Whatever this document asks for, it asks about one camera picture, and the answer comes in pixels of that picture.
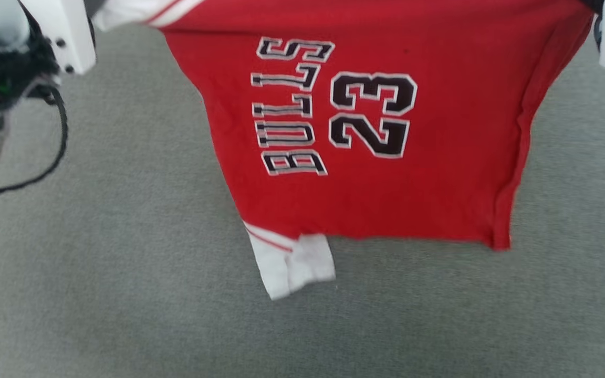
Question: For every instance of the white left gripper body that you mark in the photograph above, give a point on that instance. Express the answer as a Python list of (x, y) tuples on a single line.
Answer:
[(66, 37)]

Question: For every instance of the red Bulls 23 jersey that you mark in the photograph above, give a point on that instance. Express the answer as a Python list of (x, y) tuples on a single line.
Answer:
[(386, 184)]

